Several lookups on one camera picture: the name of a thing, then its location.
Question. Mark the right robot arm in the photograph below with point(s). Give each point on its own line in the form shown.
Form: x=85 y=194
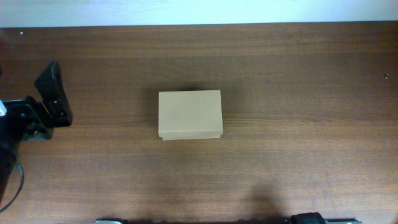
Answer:
x=316 y=218

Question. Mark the brown cardboard box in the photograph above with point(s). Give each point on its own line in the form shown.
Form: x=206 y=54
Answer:
x=187 y=115

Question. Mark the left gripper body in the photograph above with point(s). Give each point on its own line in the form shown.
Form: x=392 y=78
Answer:
x=25 y=122

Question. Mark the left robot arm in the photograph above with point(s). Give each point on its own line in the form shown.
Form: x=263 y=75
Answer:
x=9 y=149

